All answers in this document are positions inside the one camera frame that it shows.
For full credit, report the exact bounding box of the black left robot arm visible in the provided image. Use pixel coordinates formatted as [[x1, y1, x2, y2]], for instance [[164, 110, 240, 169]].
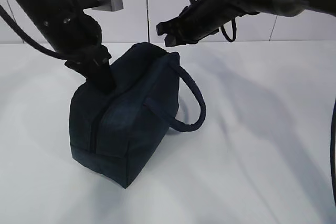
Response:
[[1, 0, 123, 93]]

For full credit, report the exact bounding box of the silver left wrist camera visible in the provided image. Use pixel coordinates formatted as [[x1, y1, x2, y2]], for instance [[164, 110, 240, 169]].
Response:
[[77, 0, 124, 12]]

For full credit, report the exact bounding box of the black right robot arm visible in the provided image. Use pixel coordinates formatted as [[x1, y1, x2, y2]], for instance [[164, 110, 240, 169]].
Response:
[[156, 0, 335, 47]]

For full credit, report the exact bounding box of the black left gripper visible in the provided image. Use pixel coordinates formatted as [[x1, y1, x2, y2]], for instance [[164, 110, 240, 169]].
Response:
[[65, 45, 116, 94]]

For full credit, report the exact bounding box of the navy blue lunch bag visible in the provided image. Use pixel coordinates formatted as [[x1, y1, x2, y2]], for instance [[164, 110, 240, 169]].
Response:
[[69, 42, 206, 188]]

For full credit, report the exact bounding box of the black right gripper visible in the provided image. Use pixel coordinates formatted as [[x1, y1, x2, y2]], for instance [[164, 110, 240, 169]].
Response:
[[156, 6, 220, 48]]

